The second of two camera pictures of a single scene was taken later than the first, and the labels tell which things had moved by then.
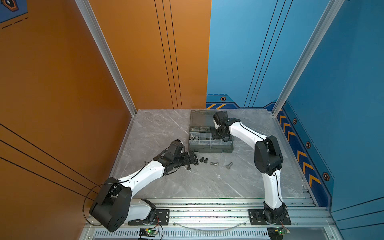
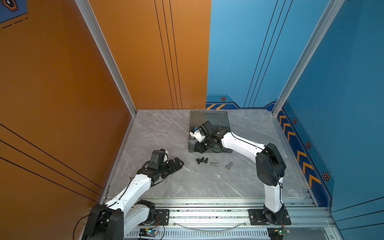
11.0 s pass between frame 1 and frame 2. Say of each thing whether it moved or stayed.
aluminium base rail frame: stayed
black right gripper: moved
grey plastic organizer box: stayed
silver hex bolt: stayed
